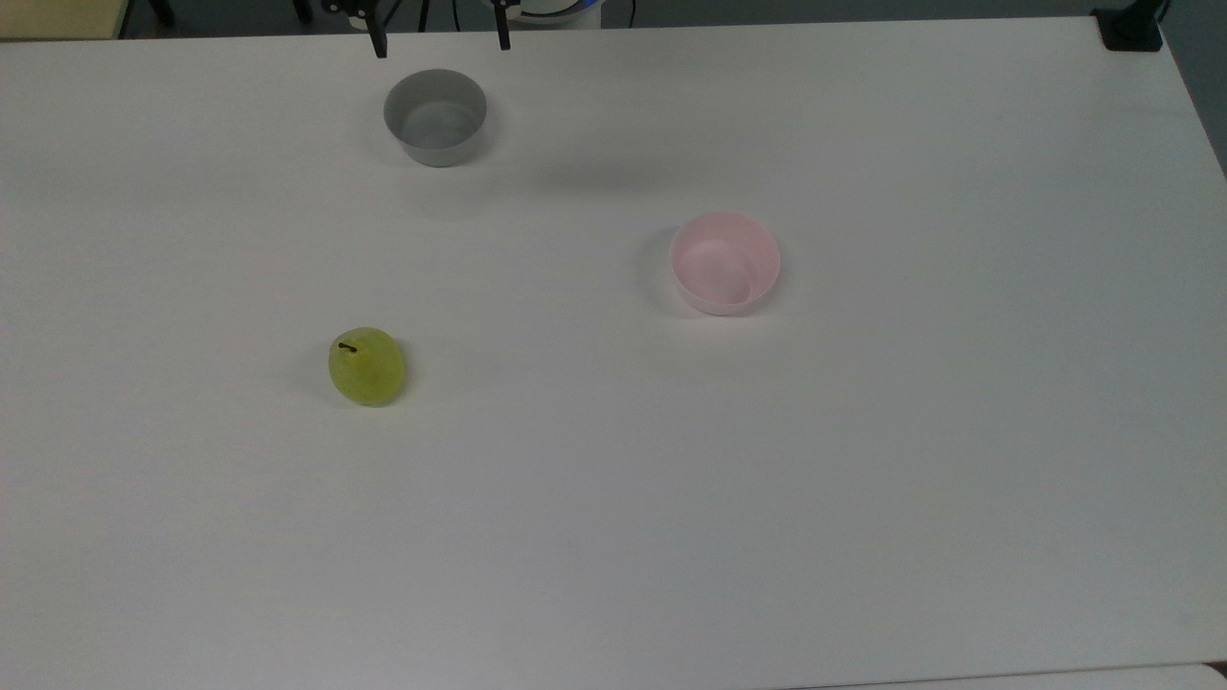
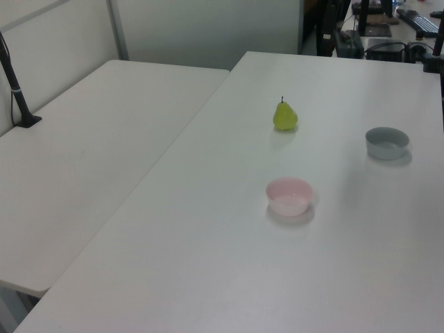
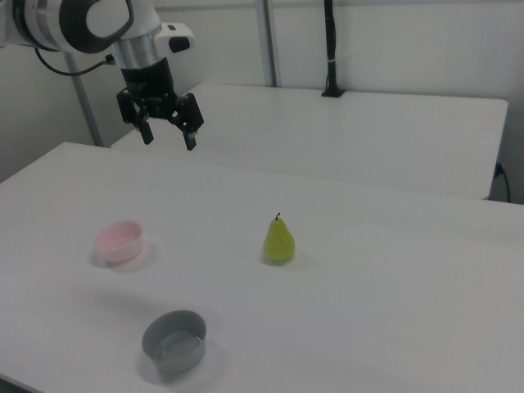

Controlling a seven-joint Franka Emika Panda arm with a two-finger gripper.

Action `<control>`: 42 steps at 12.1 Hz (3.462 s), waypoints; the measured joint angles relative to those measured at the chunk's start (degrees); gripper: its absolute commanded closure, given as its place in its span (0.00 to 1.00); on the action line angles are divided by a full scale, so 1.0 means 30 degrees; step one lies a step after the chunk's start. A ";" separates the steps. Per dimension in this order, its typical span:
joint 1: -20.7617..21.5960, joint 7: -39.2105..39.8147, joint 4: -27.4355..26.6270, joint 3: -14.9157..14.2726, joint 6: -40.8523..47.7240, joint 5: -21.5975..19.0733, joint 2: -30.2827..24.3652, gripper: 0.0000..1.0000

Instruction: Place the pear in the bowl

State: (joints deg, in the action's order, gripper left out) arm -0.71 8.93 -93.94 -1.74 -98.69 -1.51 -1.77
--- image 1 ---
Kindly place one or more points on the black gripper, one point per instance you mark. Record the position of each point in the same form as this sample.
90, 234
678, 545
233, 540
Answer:
343, 8

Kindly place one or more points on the green pear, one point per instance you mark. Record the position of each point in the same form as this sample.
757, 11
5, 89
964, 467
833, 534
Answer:
367, 369

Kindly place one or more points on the grey bowl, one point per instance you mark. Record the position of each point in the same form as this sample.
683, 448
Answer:
436, 120

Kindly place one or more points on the pink bowl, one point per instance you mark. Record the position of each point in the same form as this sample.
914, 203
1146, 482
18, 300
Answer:
724, 264

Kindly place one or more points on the black chair leg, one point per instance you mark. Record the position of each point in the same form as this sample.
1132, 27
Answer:
162, 11

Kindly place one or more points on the light wooden table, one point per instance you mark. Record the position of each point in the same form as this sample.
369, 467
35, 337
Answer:
57, 17

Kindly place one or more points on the black clamp mount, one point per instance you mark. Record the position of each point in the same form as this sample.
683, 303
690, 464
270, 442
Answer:
1129, 31

